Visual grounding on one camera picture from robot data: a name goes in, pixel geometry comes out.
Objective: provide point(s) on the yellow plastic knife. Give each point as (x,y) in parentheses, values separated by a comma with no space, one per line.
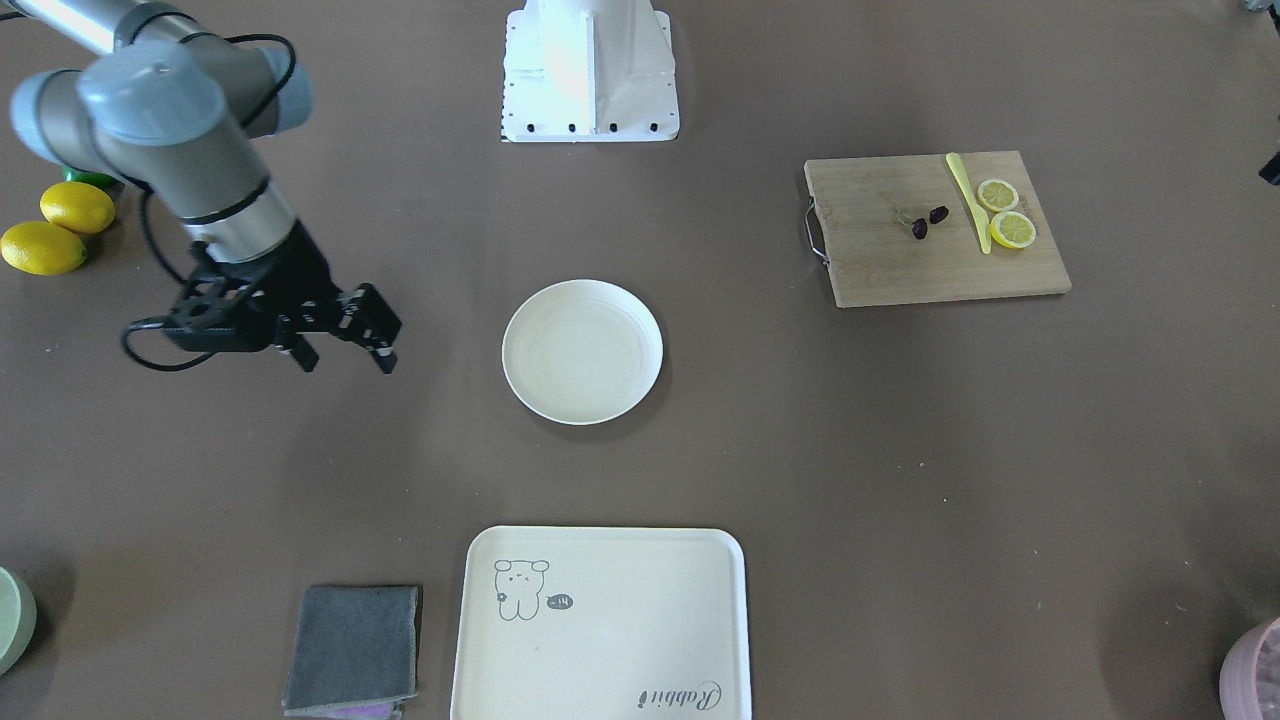
(978,214)

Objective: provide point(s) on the wooden cutting board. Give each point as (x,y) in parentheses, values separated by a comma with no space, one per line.
(872,260)

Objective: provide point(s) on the cream rabbit tray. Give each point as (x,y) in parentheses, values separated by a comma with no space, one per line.
(603,623)

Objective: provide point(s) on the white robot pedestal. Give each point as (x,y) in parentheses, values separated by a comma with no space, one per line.
(589,71)

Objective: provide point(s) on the dark red cherry pair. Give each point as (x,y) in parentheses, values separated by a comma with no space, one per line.
(919,225)

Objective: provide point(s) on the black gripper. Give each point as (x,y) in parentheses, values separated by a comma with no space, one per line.
(308,273)

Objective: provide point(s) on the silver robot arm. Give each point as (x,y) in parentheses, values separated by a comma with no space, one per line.
(172,108)

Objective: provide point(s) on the lemon slice near edge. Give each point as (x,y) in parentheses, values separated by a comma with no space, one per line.
(996,195)

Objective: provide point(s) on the cream round plate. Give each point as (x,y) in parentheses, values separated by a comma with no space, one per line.
(582,352)

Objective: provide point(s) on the grey folded cloth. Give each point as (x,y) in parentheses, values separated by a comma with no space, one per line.
(355,652)

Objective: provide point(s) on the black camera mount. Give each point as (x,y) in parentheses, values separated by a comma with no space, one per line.
(217,313)

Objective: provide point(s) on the pink bowl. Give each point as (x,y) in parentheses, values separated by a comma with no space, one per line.
(1249,676)

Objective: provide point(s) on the mint green bowl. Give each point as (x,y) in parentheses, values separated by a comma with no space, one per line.
(18,618)

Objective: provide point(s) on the lemon slice inner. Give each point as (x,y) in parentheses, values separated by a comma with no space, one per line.
(1013,230)

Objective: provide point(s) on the green lime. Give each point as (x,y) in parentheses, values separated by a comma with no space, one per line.
(95,179)

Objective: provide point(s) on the whole lemon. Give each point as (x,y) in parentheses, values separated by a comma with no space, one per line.
(43,248)
(79,207)

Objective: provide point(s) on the whole lemon front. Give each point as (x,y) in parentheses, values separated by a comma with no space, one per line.
(43,248)

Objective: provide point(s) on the whole lemon rear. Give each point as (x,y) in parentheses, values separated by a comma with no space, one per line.
(79,207)

